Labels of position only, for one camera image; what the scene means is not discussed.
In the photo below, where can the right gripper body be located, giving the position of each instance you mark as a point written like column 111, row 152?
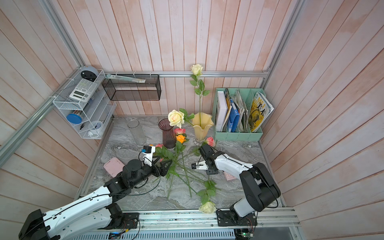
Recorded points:
column 208, row 171

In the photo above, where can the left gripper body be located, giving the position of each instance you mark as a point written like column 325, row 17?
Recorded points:
column 157, row 172

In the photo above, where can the cream rose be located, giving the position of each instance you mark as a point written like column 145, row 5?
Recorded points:
column 207, row 207
column 199, row 86
column 178, row 118

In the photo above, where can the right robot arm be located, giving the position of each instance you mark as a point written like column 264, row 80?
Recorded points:
column 259, row 186

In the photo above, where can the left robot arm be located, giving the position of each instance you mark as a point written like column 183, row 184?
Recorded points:
column 97, row 210

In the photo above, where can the orange rose lower left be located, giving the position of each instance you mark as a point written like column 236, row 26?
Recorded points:
column 181, row 183

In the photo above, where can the orange rose near vase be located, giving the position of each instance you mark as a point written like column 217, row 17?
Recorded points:
column 180, row 147

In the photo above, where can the purple glass vase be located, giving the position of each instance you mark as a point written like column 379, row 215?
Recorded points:
column 169, row 138

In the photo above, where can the yellow ruffled vase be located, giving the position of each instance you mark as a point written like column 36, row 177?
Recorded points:
column 202, row 123

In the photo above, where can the clear glass vase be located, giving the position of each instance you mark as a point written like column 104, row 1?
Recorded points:
column 137, row 132

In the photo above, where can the blue folder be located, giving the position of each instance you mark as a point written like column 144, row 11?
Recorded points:
column 233, row 117

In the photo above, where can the pink case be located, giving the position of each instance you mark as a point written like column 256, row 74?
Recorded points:
column 113, row 167

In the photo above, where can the white book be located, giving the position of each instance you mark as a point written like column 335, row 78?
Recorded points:
column 222, row 109

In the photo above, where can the mint green file organizer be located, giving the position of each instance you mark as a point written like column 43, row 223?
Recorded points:
column 247, row 95

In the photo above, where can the yellow magazine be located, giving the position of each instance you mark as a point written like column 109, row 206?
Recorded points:
column 261, row 108

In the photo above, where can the paper strip on basket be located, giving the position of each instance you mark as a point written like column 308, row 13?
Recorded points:
column 124, row 78

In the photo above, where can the blue lid jar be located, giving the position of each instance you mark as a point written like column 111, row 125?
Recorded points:
column 75, row 117

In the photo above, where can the white desk calculator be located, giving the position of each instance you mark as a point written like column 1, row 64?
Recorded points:
column 83, row 91

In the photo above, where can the round grey alarm clock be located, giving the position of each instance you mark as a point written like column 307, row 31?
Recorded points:
column 89, row 73

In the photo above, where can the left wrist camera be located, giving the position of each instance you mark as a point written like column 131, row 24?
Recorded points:
column 148, row 152

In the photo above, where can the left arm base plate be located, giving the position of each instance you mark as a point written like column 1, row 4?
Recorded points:
column 126, row 220

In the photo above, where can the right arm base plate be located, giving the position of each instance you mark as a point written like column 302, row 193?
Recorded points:
column 229, row 218

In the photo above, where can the black wire basket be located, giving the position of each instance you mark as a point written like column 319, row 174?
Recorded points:
column 125, row 91

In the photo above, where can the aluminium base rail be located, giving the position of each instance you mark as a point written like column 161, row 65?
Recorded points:
column 279, row 223

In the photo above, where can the white wire shelf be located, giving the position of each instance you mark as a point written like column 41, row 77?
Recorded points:
column 98, row 108

